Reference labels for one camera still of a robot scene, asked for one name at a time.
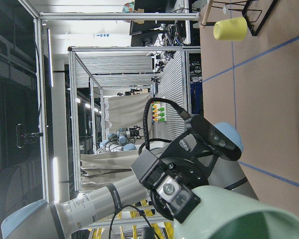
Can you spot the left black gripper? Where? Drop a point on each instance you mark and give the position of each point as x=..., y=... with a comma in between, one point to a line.
x=172, y=172

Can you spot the pale green plastic cup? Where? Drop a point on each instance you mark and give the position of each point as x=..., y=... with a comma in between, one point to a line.
x=223, y=214

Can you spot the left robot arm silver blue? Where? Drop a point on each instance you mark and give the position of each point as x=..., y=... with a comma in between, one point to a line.
x=50, y=220

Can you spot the yellow plastic cup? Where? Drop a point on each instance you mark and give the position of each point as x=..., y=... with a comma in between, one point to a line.
x=233, y=29

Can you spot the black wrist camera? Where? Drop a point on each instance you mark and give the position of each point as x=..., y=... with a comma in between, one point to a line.
x=222, y=138

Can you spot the black wire cup rack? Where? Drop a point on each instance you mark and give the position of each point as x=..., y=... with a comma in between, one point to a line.
x=255, y=16

